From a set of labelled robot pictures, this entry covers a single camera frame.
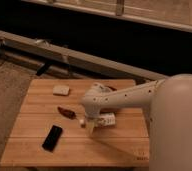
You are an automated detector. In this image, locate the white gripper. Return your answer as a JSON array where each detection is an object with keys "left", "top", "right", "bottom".
[{"left": 85, "top": 113, "right": 99, "bottom": 135}]

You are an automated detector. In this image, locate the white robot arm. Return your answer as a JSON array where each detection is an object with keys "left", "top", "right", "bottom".
[{"left": 82, "top": 74, "right": 192, "bottom": 171}]

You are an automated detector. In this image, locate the dark red chili pepper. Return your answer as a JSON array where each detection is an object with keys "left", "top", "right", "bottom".
[{"left": 58, "top": 107, "right": 76, "bottom": 119}]

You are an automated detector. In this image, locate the black remote phone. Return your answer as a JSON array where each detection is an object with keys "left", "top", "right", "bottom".
[{"left": 42, "top": 125, "right": 63, "bottom": 151}]

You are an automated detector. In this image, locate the wooden low table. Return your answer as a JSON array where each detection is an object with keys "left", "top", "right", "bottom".
[{"left": 0, "top": 79, "right": 149, "bottom": 167}]

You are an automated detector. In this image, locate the orange round plate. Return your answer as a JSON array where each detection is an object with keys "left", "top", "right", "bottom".
[{"left": 102, "top": 86, "right": 117, "bottom": 92}]

